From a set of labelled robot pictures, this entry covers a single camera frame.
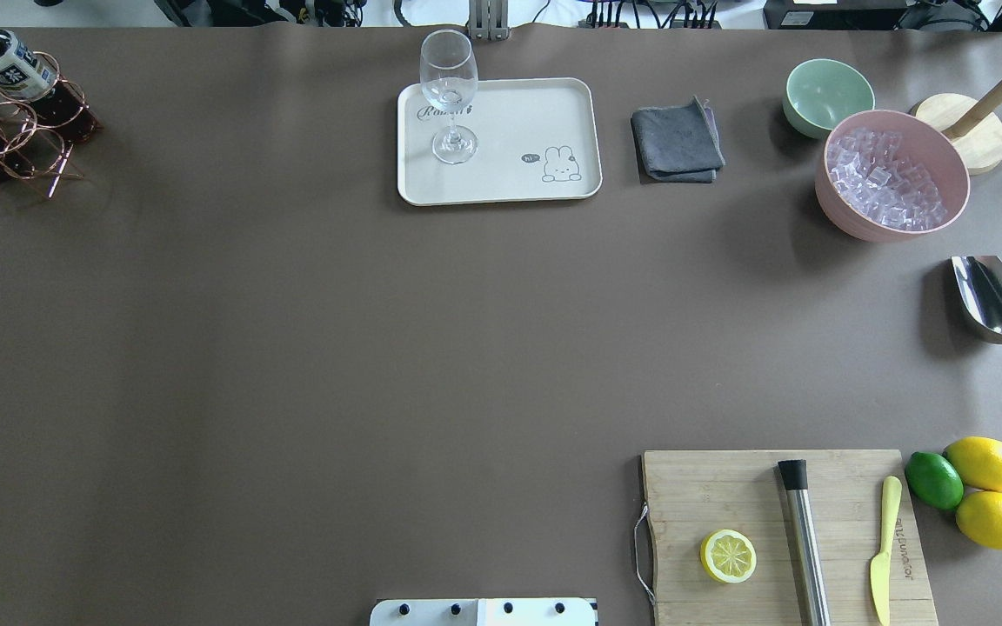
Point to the pink bowl of ice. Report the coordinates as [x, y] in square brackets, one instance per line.
[886, 176]

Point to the folded grey cloth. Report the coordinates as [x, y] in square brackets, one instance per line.
[678, 144]

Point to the yellow plastic knife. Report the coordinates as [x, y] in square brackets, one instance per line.
[880, 565]

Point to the wooden stand with round base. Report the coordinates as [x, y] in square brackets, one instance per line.
[970, 124]

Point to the yellow lemon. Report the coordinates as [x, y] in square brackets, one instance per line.
[978, 461]
[979, 518]

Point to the yellow lemon lower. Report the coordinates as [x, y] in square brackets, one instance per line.
[979, 518]

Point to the green ceramic bowl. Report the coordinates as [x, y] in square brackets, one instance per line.
[821, 92]

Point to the tea bottle white cap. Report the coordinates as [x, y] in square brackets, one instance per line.
[28, 77]

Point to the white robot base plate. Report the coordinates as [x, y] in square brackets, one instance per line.
[486, 611]

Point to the bamboo cutting board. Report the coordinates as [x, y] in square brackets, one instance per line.
[691, 493]

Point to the yellow lemon upper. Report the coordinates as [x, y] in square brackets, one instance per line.
[978, 461]

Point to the copper wire bottle basket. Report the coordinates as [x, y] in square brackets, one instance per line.
[36, 153]

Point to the green lime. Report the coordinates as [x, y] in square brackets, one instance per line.
[934, 480]

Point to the steel muddler black tip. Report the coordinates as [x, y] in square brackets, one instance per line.
[793, 473]

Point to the clear wine glass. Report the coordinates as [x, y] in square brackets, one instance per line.
[449, 81]

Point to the half lemon slice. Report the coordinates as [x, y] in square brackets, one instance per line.
[728, 556]

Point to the cream rabbit serving tray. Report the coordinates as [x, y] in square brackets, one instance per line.
[537, 141]

